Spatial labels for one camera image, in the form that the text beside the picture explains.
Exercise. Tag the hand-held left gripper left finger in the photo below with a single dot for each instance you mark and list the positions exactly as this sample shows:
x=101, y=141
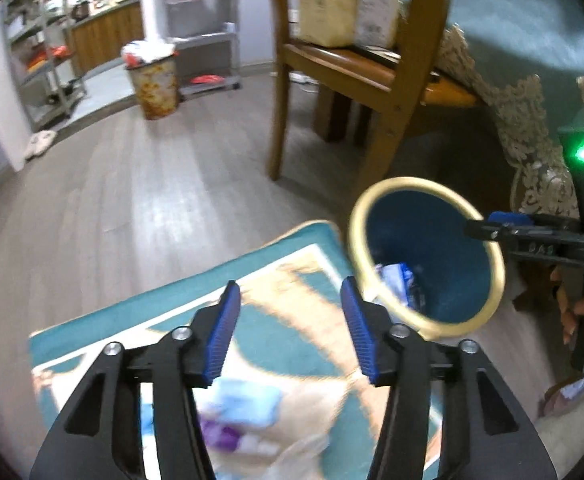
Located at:
x=221, y=332

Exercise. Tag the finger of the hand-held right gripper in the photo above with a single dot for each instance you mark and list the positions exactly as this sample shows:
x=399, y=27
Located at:
x=512, y=218
x=522, y=242

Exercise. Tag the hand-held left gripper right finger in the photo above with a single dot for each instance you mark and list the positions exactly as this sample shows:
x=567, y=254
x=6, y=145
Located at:
x=359, y=332

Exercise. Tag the teal gold-rimmed waste bin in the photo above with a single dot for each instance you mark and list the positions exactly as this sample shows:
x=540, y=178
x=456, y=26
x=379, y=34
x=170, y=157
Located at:
x=437, y=260

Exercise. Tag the blue white plastic packet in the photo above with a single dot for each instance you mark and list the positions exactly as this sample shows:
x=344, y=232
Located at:
x=397, y=280

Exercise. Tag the silver blue foil packet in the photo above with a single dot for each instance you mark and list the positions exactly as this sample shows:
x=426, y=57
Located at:
x=244, y=400

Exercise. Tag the teal beige printed mat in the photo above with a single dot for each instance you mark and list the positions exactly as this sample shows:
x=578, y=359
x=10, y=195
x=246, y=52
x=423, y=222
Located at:
x=292, y=270

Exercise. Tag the teal lace-trimmed tablecloth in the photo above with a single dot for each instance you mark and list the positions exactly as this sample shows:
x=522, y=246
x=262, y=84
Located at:
x=522, y=35

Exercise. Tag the dark wooden table base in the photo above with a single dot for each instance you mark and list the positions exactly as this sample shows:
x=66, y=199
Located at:
x=337, y=115

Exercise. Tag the white printed box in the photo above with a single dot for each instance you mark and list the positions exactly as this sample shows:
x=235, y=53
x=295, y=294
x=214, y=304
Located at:
x=379, y=10

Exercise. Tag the floral waste bin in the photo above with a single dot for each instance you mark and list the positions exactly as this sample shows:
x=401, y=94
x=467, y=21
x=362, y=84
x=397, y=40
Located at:
x=152, y=90

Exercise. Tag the white power strip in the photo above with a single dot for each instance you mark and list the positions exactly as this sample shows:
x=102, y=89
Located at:
x=302, y=78

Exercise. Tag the orange item on cart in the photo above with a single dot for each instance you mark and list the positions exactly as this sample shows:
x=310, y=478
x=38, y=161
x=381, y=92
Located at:
x=205, y=79

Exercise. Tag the pair of white slippers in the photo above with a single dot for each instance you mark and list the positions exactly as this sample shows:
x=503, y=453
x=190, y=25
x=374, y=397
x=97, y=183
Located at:
x=40, y=144

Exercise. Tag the wooden chair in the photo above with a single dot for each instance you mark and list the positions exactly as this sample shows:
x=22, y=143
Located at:
x=278, y=60

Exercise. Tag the yellowish cardboard box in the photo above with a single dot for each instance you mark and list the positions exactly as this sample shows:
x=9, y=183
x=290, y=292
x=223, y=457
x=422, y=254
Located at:
x=324, y=10

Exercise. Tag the white plastic bag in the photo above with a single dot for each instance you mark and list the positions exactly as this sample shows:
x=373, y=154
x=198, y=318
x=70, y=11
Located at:
x=144, y=52

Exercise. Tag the wooden kitchen cabinet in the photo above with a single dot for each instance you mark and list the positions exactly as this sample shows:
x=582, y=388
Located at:
x=106, y=35

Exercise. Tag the grey shelf cart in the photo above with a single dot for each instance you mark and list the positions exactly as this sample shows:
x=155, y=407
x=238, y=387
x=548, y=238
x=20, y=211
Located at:
x=206, y=10

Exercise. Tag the grey metal shelf rack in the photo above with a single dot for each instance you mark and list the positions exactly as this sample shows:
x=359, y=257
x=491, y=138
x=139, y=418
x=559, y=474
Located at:
x=41, y=60

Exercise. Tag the white pillar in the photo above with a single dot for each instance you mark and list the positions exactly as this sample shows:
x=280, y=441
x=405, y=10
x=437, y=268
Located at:
x=152, y=0

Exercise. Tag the dark electric kettle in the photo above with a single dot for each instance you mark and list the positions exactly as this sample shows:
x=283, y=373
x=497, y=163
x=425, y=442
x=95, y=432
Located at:
x=81, y=10

